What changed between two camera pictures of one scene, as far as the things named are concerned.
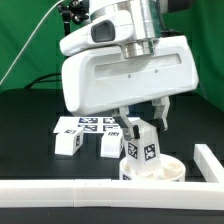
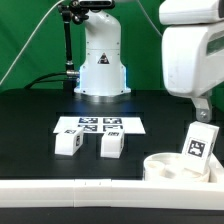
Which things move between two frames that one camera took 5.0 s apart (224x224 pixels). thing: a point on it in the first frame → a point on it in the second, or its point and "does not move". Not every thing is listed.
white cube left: (69, 142) does not move
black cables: (40, 79) does not move
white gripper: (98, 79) → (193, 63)
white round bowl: (171, 168) → (168, 167)
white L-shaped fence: (130, 194) does not move
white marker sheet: (91, 124) does not move
